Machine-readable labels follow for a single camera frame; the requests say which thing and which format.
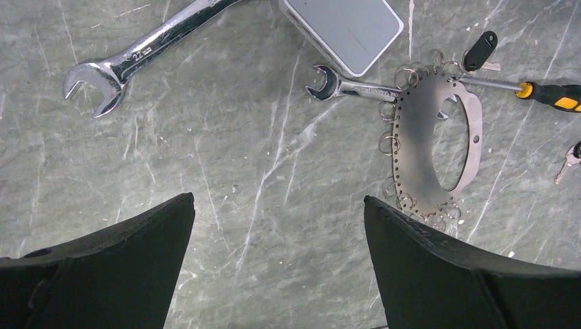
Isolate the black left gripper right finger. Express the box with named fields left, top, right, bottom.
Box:
left=364, top=196, right=580, bottom=328

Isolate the grey rectangular flat box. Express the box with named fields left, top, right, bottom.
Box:
left=278, top=0, right=404, bottom=77

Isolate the small chrome combination wrench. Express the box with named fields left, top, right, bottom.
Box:
left=306, top=64, right=402, bottom=103

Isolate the metal keyring plate with rings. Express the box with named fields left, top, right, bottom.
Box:
left=378, top=50, right=483, bottom=232

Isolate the large chrome combination wrench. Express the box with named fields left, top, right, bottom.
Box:
left=62, top=0, right=236, bottom=119

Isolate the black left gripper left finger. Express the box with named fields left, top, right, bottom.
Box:
left=1, top=193, right=195, bottom=328

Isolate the key with black fob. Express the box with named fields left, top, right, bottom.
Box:
left=461, top=31, right=502, bottom=74

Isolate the black yellow handled screwdriver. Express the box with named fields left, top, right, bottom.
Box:
left=459, top=77, right=580, bottom=113

